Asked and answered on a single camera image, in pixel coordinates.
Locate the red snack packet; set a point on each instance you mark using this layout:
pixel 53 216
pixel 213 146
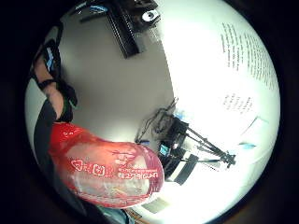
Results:
pixel 109 169

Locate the white round disc fixture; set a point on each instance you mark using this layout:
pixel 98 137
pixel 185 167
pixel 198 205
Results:
pixel 150 15

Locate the grey flat box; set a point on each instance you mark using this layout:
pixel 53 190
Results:
pixel 155 205

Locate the black tripod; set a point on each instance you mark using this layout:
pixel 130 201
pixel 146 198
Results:
pixel 211 149

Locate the white printed text poster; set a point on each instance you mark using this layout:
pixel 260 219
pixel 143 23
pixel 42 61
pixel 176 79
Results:
pixel 246 53

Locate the blue tape strip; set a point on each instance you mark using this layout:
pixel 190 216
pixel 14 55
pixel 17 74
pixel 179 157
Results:
pixel 248 145

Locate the black camera unit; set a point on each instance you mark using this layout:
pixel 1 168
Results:
pixel 176 149

